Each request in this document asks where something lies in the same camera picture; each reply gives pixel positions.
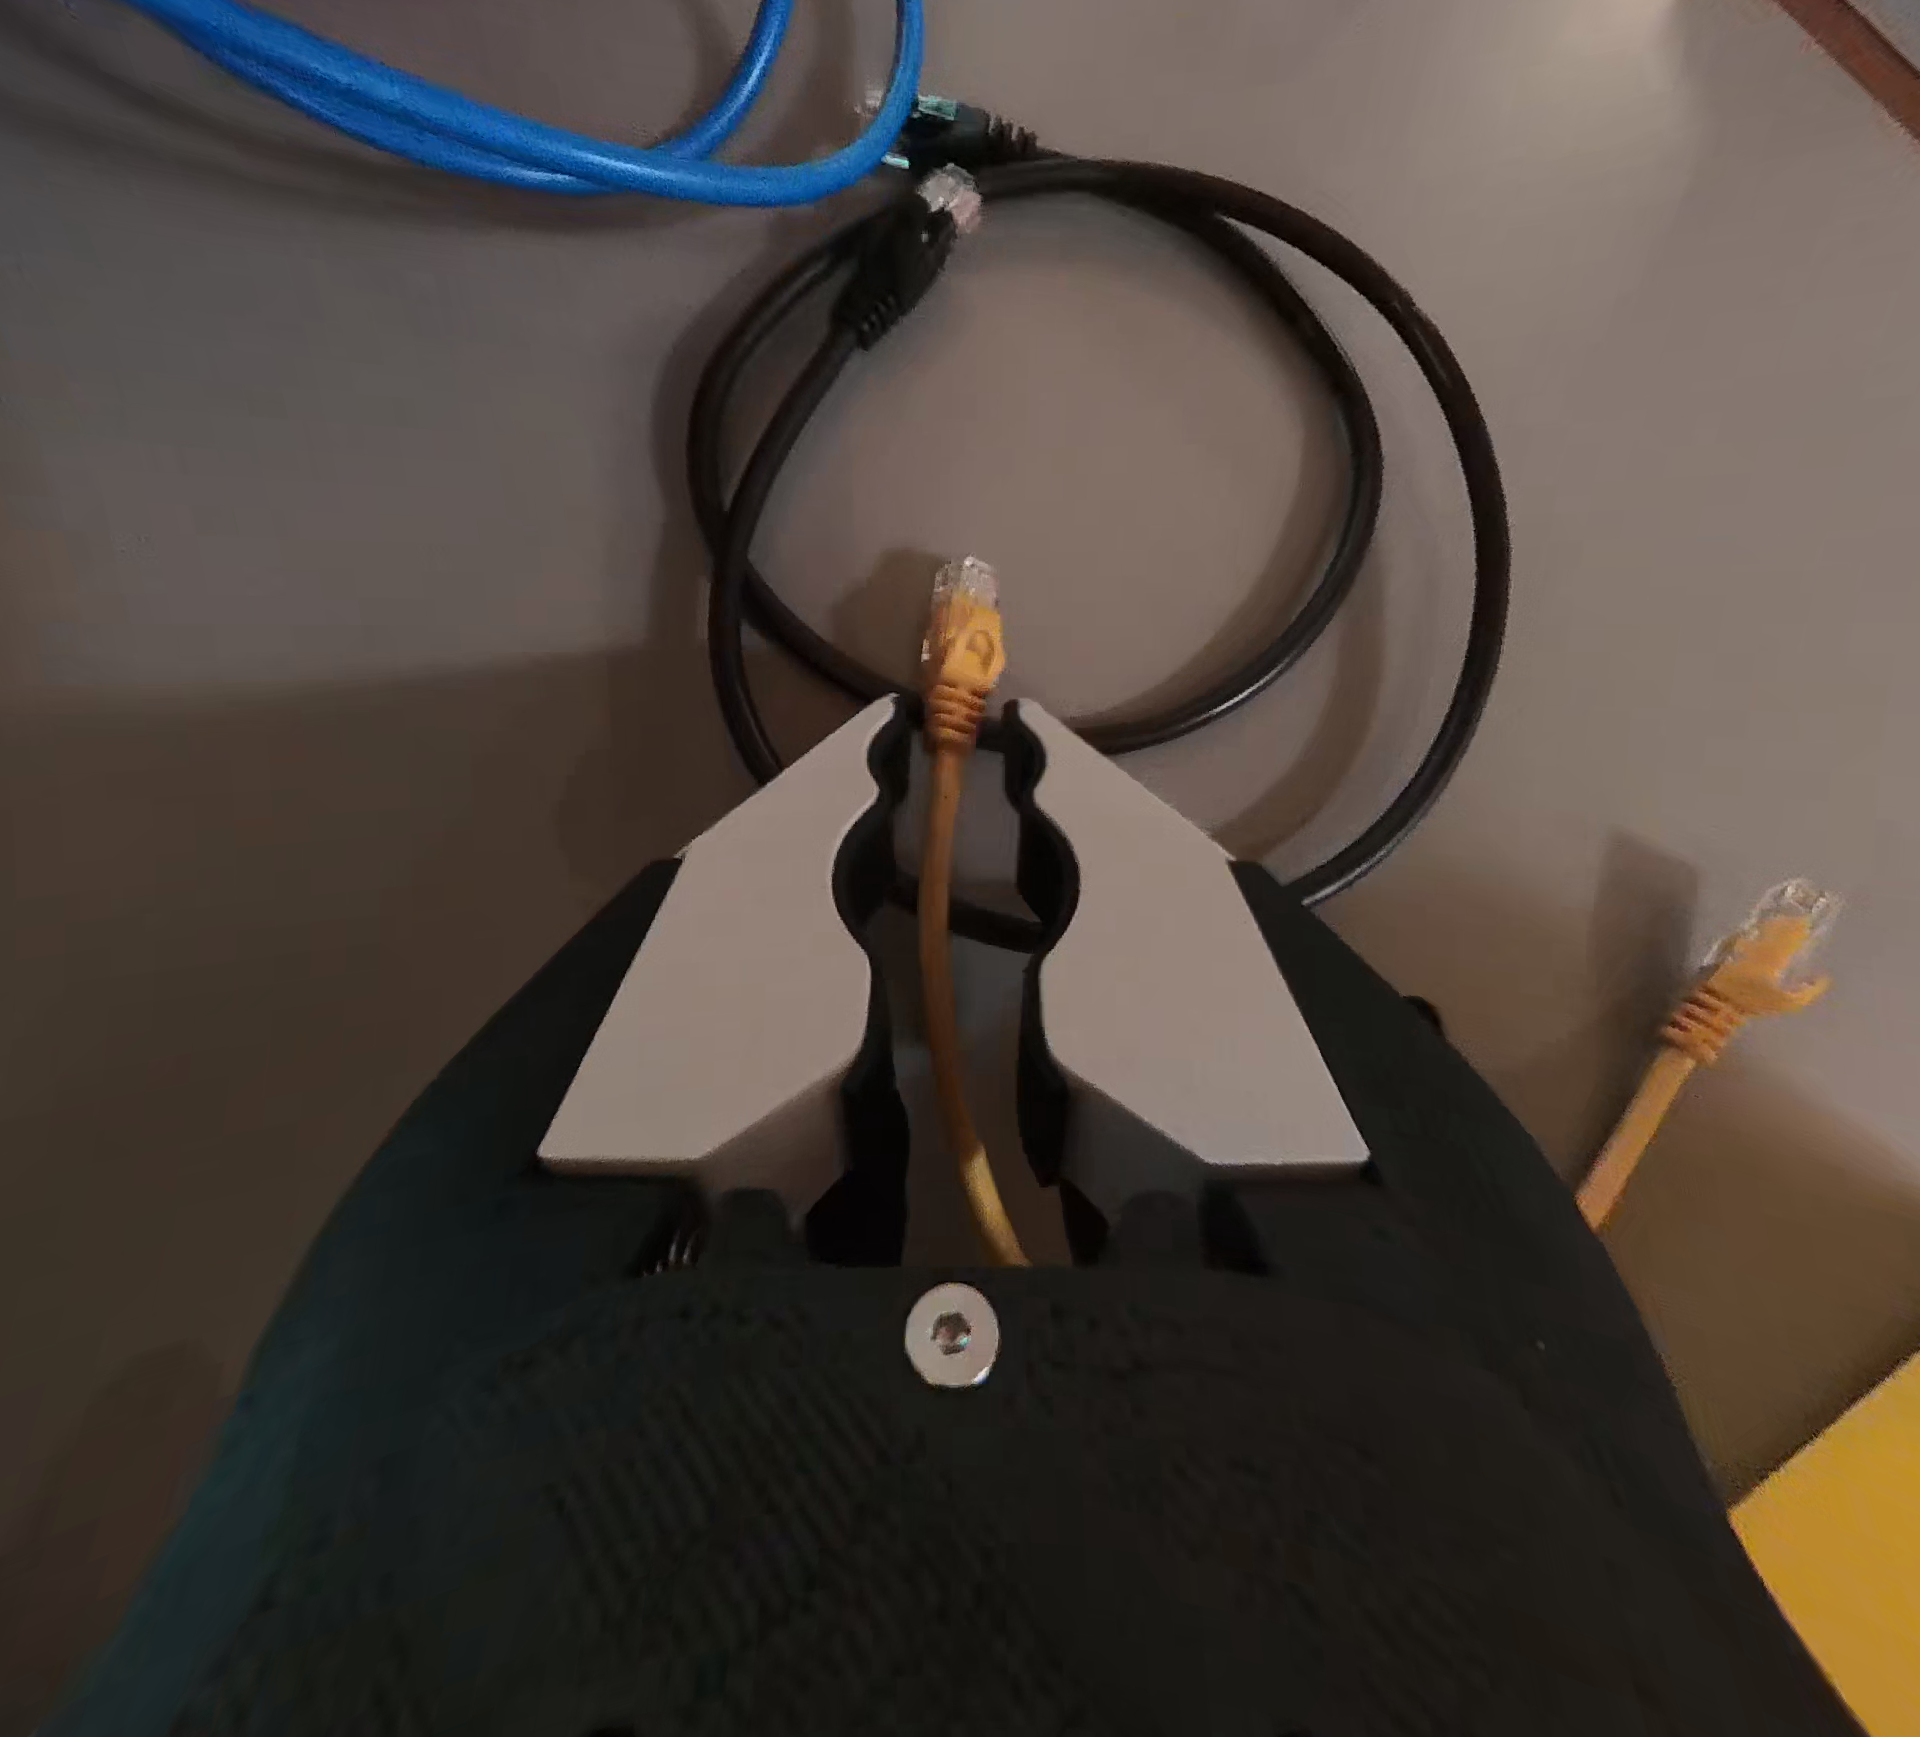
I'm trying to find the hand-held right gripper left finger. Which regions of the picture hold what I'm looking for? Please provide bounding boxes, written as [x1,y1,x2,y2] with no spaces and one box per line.
[535,694,919,1215]

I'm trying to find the blue ethernet cable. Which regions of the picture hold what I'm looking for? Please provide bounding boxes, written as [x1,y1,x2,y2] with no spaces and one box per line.
[0,0,931,213]

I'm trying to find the yellow plastic bin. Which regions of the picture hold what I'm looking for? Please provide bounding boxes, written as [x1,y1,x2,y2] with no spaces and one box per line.
[1725,1356,1920,1737]

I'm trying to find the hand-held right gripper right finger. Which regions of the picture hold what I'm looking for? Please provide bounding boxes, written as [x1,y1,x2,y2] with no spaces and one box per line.
[997,698,1375,1211]

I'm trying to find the yellow ethernet cable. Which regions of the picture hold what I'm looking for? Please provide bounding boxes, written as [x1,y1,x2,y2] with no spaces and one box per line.
[915,554,1844,1266]

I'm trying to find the black ethernet cable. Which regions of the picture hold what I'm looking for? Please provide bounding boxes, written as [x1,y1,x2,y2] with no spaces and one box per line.
[686,94,1512,958]

